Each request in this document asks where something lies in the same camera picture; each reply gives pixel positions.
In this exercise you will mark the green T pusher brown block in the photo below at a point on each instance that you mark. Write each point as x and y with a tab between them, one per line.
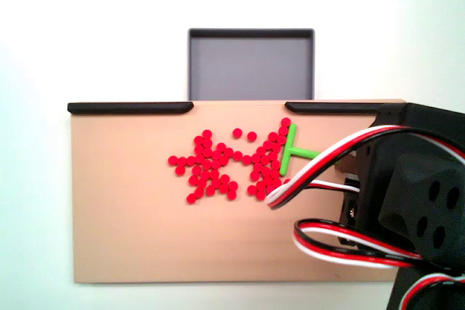
288	150

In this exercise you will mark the grey square tray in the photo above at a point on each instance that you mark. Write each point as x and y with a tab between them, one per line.
250	67

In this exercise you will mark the beige flat board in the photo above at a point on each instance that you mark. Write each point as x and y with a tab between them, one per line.
127	215

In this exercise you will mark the black edge rail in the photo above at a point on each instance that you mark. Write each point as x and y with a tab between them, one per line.
327	107
127	107

